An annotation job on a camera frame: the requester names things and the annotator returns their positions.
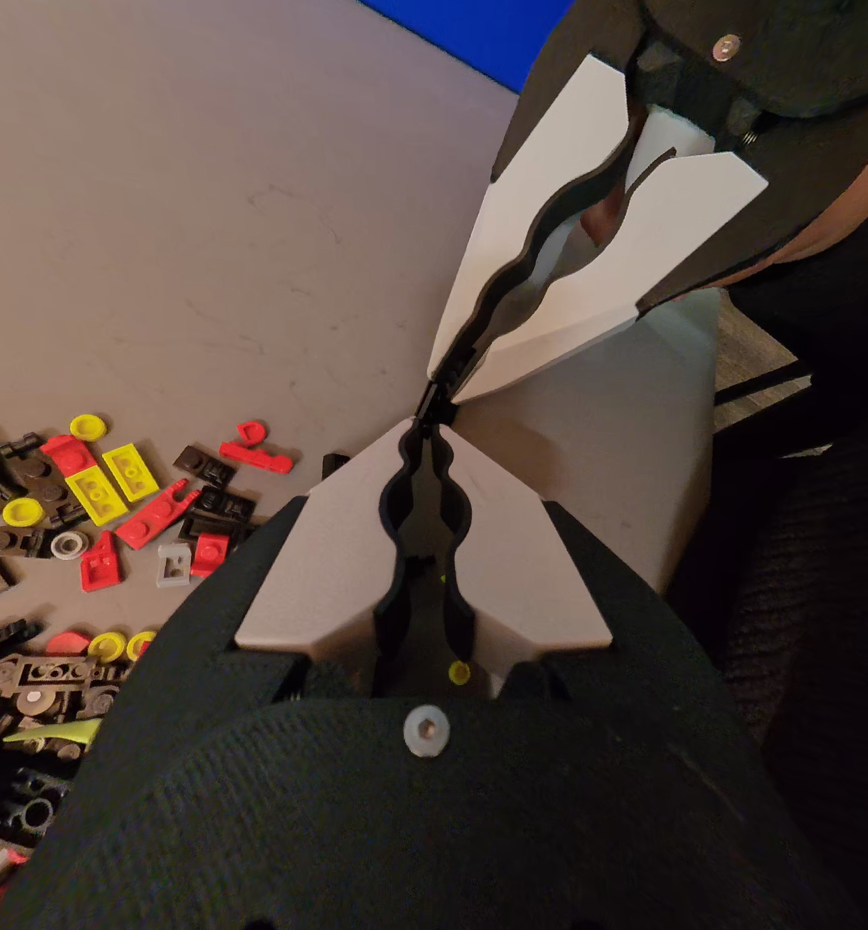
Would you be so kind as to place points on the blue panel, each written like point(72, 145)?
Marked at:
point(492, 36)

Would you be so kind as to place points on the yellow round lego stud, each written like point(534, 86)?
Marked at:
point(459, 672)

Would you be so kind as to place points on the black lego assembly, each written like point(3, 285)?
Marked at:
point(434, 410)

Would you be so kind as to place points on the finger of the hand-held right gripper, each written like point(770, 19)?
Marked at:
point(674, 240)
point(550, 145)

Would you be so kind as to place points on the pile of lego pieces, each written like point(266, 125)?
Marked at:
point(130, 472)

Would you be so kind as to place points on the small black lego brick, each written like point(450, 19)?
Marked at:
point(336, 463)

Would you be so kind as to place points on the person's dark knit clothing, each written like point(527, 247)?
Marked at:
point(826, 617)

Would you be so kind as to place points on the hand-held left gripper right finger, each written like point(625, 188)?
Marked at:
point(528, 581)

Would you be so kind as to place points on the person's right hand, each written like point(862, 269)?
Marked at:
point(855, 203)

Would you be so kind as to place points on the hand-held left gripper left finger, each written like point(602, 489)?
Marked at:
point(318, 574)

